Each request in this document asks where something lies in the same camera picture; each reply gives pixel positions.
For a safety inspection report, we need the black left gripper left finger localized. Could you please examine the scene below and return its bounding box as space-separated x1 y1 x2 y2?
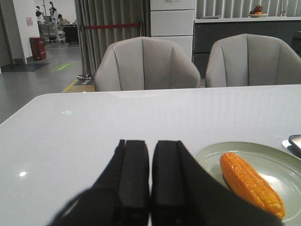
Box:
50 140 149 226

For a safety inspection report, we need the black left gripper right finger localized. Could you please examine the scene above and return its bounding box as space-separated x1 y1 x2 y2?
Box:
151 141 282 226

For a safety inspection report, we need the orange corn cob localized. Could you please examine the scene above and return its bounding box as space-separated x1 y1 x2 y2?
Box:
219 153 286 219

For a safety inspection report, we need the green round plate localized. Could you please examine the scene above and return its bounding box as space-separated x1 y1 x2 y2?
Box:
194 142 301 226

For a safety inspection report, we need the digital kitchen scale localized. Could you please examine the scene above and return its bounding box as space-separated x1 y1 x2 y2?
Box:
282 135 301 158

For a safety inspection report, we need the red belt stanchion barrier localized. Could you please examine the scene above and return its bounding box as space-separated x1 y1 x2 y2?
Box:
77 22 144 80

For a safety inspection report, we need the grey left chair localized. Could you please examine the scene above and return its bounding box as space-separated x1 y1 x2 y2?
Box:
95 37 201 91

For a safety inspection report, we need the grey chair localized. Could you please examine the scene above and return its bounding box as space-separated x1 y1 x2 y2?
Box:
206 34 301 88
95 37 201 91

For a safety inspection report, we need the grey right chair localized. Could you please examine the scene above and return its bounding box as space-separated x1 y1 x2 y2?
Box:
206 34 301 88

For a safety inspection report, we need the dark grey counter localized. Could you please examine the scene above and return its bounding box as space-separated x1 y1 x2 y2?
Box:
193 16 301 78

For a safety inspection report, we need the white drawer cabinet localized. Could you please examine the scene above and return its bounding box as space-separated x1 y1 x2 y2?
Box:
150 0 195 59

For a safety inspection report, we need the red trash bin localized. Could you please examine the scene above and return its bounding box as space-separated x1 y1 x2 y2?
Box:
29 37 46 60

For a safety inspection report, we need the fruit plate on counter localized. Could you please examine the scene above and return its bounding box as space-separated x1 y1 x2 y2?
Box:
247 5 268 18

